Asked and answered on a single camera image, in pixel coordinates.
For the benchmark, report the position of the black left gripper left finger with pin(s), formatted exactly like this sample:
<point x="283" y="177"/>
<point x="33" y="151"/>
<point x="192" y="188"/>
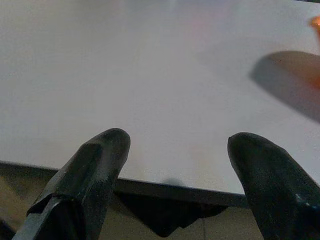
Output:
<point x="100" y="160"/>

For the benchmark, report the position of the orange plate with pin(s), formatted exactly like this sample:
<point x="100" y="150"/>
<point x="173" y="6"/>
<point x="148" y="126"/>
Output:
<point x="315" y="22"/>

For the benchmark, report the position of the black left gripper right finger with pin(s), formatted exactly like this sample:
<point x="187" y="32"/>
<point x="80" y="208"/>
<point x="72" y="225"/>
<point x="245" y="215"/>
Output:
<point x="270" y="180"/>

